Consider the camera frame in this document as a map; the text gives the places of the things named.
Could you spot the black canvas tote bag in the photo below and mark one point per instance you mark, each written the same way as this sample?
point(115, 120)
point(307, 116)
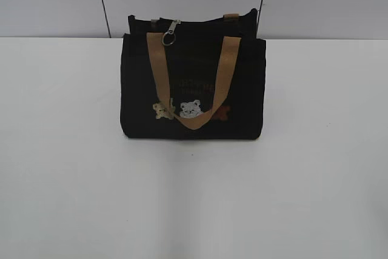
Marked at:
point(208, 85)

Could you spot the silver zipper pull with ring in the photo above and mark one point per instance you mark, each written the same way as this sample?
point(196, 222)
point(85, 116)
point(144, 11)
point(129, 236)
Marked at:
point(169, 37)

